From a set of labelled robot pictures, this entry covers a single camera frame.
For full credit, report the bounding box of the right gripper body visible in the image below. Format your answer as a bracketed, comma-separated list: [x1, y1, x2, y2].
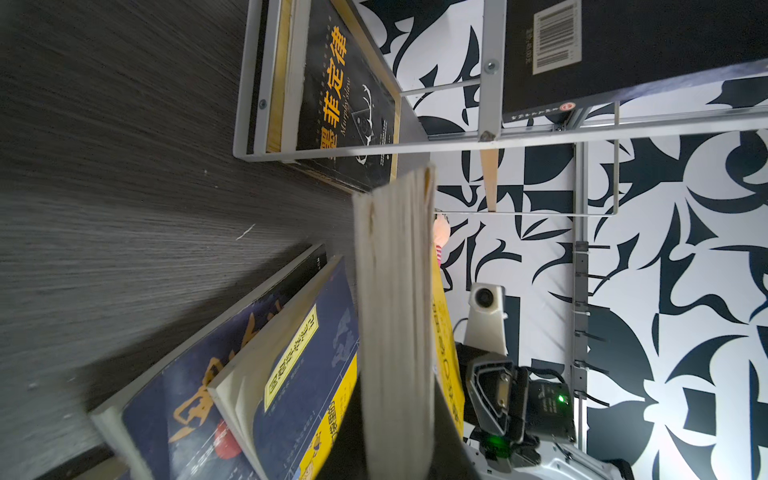
[465, 352, 576, 444]

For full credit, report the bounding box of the yellow cartoon book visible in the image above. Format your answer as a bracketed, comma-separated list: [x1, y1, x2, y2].
[353, 165, 474, 479]

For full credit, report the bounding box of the navy book yellow label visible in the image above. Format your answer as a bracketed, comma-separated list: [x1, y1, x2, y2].
[208, 256, 359, 479]

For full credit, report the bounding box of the dark purple portrait book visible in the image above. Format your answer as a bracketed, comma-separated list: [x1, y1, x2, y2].
[90, 244, 328, 479]

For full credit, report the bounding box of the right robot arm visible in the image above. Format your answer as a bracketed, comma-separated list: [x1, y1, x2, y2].
[457, 344, 634, 479]

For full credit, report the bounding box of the plush doll pink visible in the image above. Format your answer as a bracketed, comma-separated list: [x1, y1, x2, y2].
[433, 213, 451, 265]

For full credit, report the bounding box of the white wooden book shelf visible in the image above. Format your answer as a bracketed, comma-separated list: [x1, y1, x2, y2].
[233, 1, 767, 193]

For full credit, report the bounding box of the black barcode book on shelf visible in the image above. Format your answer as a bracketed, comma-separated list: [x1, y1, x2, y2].
[502, 0, 767, 122]

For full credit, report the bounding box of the black Murphy law book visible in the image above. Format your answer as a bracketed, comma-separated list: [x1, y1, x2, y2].
[281, 0, 402, 193]

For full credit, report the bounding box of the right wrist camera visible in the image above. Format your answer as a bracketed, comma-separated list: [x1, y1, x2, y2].
[464, 283, 508, 355]

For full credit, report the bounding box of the wall hook rail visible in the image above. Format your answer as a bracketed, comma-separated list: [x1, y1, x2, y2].
[570, 143, 595, 452]

